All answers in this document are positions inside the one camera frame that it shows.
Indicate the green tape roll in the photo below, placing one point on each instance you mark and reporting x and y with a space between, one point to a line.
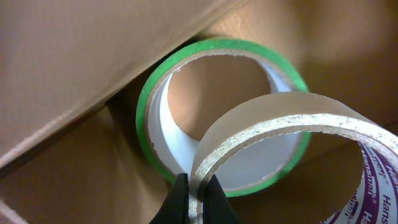
171 151

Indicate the cardboard box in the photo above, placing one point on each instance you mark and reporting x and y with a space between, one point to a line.
71 72

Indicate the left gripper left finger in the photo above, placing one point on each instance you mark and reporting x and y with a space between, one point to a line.
174 209

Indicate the beige tape roll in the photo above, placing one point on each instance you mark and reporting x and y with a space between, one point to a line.
272 115

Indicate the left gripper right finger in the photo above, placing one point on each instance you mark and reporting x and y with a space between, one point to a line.
216 206

